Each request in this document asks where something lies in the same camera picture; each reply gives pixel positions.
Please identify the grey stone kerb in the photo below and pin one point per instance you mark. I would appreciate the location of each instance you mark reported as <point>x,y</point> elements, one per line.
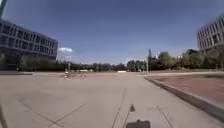
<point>186,96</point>

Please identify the red-brown bare ground bed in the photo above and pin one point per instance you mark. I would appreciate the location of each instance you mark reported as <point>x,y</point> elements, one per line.
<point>200,86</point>

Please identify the pale pole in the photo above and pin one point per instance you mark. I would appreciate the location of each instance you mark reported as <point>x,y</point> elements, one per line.
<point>147,66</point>

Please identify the grey slab paved plaza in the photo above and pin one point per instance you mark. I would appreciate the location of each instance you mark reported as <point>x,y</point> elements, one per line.
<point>93,100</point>

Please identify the grey grid-window building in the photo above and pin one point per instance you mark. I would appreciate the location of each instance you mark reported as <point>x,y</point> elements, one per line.
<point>211,35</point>

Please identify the row of trees before building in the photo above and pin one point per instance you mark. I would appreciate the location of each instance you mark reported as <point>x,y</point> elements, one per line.
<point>36,63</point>

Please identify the distant row of trees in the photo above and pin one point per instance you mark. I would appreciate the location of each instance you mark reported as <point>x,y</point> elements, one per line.
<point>173,60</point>

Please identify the large glass office building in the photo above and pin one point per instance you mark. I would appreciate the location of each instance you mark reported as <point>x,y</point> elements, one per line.
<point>23,41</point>

